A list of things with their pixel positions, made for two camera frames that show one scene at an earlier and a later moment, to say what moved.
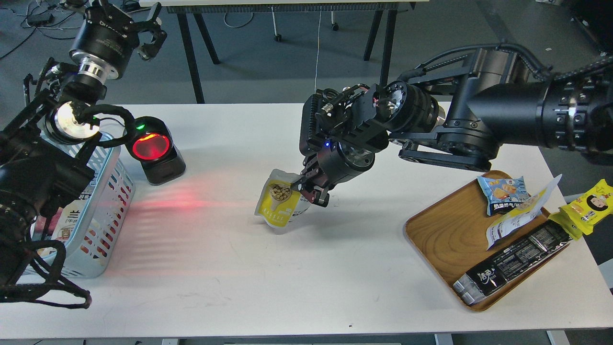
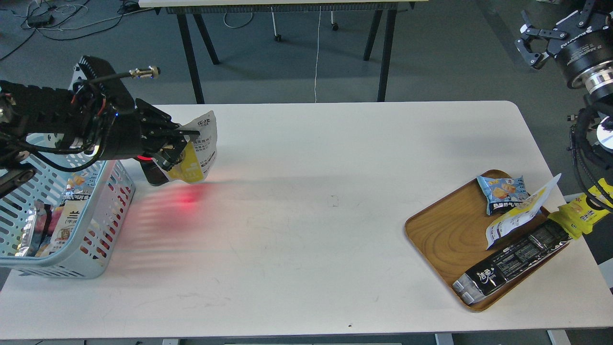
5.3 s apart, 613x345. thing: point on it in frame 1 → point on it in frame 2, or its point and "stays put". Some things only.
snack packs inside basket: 61,224 stays put
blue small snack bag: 502,194 stays put
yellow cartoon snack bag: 579,216 stays put
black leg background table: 186,12 stays put
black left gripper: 108,35 → 133,133
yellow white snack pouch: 278,204 → 200,152
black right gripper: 341,129 → 578,42
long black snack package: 472,284 stays put
